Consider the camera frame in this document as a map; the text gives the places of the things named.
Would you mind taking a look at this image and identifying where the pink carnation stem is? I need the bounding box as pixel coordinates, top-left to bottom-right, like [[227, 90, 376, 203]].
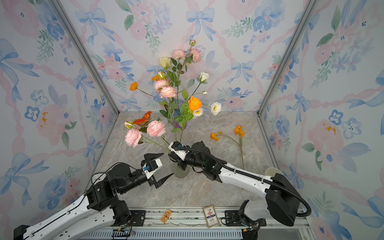
[[124, 120, 170, 153]]

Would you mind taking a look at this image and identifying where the orange gerbera stem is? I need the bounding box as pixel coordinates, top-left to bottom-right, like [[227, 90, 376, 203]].
[[133, 111, 152, 127]]

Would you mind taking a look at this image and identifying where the orange poppy green leaves stem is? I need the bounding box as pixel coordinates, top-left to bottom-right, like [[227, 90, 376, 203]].
[[173, 97, 204, 142]]

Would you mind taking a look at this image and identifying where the orange poppy thin stem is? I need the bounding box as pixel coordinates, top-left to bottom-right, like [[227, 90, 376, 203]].
[[210, 125, 245, 170]]

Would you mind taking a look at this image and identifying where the small white flower spray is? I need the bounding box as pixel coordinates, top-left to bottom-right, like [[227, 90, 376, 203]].
[[189, 93, 222, 118]]

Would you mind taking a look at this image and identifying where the pink ranunculus spray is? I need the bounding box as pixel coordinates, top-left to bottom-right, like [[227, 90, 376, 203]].
[[152, 71, 181, 140]]

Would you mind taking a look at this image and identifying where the white rose bud stem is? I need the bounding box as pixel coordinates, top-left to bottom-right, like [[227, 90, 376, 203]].
[[182, 72, 210, 102]]

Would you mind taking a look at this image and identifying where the yellow rose stem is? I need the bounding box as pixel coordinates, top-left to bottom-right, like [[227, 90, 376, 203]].
[[155, 57, 178, 103]]

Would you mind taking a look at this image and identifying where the pink rose stem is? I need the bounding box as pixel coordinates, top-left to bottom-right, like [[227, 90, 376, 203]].
[[169, 40, 201, 93]]

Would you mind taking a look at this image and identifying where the clear glass vase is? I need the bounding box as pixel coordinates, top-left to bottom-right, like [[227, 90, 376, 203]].
[[173, 163, 190, 178]]

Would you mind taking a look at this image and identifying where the blue purple glass vase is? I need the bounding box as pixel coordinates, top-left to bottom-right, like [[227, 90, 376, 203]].
[[173, 100, 188, 130]]

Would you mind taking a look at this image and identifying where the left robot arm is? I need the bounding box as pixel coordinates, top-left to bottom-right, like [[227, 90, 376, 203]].
[[14, 154, 167, 240]]

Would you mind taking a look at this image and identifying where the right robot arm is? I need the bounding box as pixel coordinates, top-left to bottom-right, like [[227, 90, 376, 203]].
[[169, 141, 312, 227]]

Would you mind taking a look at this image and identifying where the small orange tag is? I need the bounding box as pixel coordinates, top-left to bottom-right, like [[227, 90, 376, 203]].
[[160, 209, 173, 224]]

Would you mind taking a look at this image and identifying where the playing card box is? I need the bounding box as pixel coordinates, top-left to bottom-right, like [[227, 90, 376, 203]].
[[203, 205, 220, 228]]

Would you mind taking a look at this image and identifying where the white metal bucket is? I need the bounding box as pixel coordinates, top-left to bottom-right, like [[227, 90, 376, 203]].
[[265, 167, 283, 177]]

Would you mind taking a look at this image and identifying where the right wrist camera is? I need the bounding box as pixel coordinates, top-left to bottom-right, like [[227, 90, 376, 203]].
[[169, 141, 188, 161]]

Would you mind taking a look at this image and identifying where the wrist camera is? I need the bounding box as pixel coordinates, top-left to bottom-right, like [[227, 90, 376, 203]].
[[141, 159, 163, 180], [169, 141, 188, 161]]

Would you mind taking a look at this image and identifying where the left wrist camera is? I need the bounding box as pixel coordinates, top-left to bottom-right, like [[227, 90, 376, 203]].
[[141, 159, 163, 180]]

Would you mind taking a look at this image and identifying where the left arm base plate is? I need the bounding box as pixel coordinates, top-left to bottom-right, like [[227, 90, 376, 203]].
[[122, 210, 147, 227]]

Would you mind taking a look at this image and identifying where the aluminium rail frame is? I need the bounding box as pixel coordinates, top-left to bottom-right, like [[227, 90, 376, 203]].
[[77, 207, 315, 240]]

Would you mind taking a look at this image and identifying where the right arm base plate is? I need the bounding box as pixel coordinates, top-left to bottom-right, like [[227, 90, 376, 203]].
[[221, 210, 267, 228]]

